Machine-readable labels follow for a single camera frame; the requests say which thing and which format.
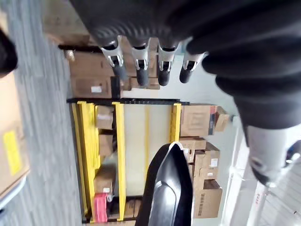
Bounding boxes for tilted small cardboard box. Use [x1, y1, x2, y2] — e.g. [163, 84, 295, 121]
[214, 106, 230, 133]

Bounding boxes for tall cardboard box small label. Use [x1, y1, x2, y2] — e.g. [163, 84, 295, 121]
[193, 144, 221, 189]

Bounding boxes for black metal shelf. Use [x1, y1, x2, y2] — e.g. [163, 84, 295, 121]
[58, 44, 122, 99]

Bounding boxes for large cardboard box yellow label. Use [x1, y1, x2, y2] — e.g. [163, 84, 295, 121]
[0, 70, 31, 197]

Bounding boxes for low dark cardboard box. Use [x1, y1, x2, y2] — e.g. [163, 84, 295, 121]
[124, 199, 142, 219]

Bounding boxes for plain brown cardboard box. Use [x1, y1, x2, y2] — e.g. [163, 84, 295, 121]
[69, 52, 115, 78]

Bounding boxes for flat cardboard box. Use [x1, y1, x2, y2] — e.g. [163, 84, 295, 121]
[179, 137, 207, 152]

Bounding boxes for black sole-shaped part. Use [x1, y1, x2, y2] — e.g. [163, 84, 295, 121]
[135, 142, 196, 226]

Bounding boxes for cardboard box white label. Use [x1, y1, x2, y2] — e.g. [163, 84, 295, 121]
[70, 76, 113, 99]

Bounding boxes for big tan cardboard box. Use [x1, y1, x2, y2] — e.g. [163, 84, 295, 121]
[43, 0, 96, 46]

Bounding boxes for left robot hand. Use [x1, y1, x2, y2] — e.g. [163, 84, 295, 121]
[69, 0, 301, 188]

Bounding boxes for black rounded robot part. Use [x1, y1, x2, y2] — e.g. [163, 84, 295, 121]
[0, 29, 19, 79]

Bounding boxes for yellow metal shelf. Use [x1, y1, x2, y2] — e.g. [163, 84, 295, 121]
[67, 97, 190, 224]

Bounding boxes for cardboard box red side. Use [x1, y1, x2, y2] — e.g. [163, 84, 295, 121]
[180, 105, 216, 137]

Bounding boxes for cardboard box black print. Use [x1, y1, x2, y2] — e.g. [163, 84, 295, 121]
[194, 180, 223, 219]

